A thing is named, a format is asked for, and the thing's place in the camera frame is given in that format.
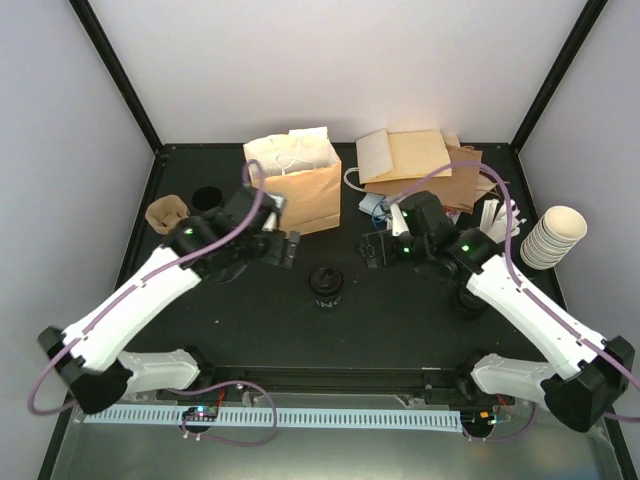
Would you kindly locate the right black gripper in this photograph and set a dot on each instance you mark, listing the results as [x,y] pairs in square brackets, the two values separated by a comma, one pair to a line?
[387,256]

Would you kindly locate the black plastic cup lid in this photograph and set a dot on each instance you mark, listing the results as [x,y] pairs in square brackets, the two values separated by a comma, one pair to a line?
[325,280]

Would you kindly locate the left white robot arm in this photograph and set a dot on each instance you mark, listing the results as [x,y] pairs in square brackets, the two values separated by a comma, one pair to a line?
[217,245]

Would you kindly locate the black printed paper cup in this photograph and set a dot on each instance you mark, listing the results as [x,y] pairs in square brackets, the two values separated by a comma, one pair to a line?
[206,200]

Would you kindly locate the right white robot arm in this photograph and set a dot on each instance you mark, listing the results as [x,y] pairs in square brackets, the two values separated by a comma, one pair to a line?
[582,373]

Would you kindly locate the brown kraft paper bag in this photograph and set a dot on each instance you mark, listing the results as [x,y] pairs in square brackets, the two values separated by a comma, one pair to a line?
[456,184]

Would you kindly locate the brown pulp cup carrier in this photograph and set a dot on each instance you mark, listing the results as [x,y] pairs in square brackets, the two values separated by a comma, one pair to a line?
[165,213]

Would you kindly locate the right black lid stack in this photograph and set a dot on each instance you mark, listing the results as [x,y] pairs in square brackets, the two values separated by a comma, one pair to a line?
[465,306]

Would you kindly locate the tilted paper cup stack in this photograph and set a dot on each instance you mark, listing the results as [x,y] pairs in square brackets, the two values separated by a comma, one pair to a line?
[553,236]

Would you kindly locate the orange paper bag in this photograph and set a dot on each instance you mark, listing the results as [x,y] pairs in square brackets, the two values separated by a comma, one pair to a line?
[302,166]
[387,162]

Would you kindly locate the single black paper cup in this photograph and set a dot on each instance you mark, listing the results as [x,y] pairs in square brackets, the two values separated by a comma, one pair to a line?
[328,302]

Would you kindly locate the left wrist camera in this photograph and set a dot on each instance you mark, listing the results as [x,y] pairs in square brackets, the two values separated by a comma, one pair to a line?
[273,221]

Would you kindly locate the small circuit board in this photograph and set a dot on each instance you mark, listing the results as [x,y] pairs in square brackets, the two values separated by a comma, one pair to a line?
[201,413]

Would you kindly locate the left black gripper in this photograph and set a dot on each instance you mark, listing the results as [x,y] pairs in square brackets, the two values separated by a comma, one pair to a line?
[275,256]

